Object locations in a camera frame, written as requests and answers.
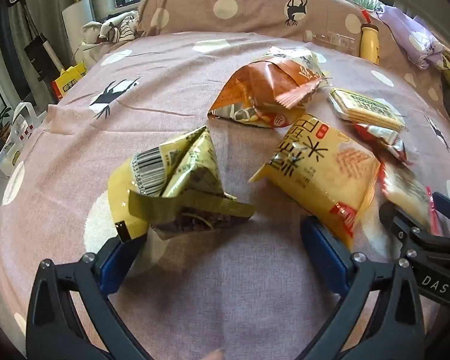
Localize yellow snack packet with barcode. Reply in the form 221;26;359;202
108;125;256;241

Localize white rolled board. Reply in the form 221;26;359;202
62;0;96;51

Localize white striped cloth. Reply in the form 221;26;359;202
82;10;140;58

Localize white tote bag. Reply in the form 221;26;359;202
0;102;47;176

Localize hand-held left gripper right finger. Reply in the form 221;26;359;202
300;215;426;360

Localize yellow box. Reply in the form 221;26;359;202
52;64;88;101

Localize black stand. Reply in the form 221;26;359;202
22;34;62;81

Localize red snack packet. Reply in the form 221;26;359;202
353;122;411;164

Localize purple cloth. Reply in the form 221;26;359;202
379;5;450;70

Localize yellow rice cracker bag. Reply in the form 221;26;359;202
248;114;382;249

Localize clear packet with red edge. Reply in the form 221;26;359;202
377;157;445;235

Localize biscuit packet with green label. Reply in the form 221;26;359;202
328;87;407;133

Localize orange snack bag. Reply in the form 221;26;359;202
207;54;329;128

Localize pink polka dot bed sheet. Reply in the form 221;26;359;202
0;32;450;360

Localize yellow bottle with red straw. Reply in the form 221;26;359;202
359;9;382;65

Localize clear plastic bottle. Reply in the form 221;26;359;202
303;30;361;55

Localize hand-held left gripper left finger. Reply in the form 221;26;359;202
25;232;149;360

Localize green yellow snack packet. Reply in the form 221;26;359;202
268;45;328;79

